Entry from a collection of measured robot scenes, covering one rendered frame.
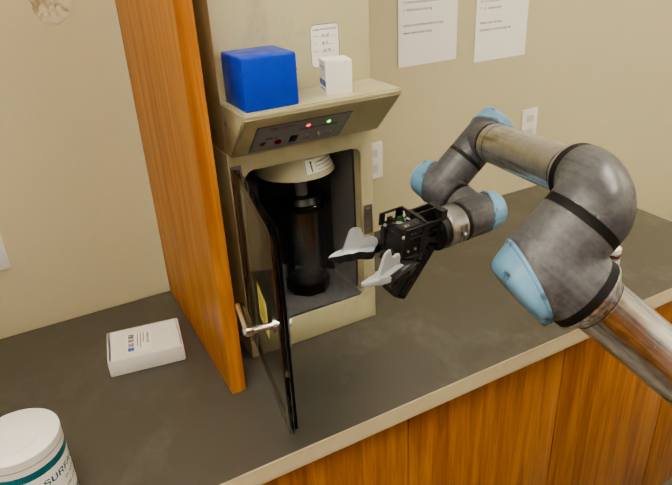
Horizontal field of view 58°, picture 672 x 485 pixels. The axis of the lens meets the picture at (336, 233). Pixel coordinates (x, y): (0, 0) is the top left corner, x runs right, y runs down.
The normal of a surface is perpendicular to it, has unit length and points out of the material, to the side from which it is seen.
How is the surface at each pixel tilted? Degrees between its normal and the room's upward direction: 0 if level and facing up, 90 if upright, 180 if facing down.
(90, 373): 0
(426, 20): 90
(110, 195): 90
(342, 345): 0
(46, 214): 90
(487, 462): 90
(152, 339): 0
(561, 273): 69
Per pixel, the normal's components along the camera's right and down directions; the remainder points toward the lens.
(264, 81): 0.48, 0.36
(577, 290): -0.18, 0.23
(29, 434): -0.04, -0.90
